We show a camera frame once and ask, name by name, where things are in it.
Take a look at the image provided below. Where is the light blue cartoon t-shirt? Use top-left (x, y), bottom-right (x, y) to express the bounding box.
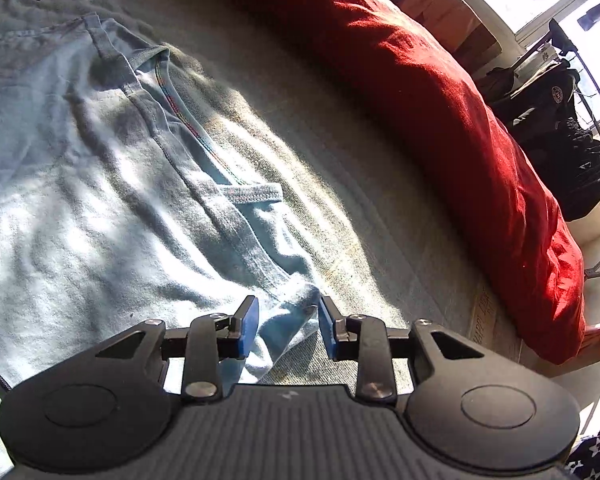
top-left (0, 14), bottom-right (318, 385)

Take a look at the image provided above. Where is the red quilt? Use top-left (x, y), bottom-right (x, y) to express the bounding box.
top-left (179, 0), bottom-right (600, 366)

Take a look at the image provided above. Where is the star patterned fabric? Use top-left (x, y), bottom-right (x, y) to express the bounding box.
top-left (565, 431), bottom-right (600, 480)

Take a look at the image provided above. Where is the black jacket on rack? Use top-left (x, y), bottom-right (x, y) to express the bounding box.
top-left (478, 61), bottom-right (600, 221)

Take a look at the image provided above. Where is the brown cardboard box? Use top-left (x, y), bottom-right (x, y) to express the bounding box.
top-left (391, 0), bottom-right (502, 74)

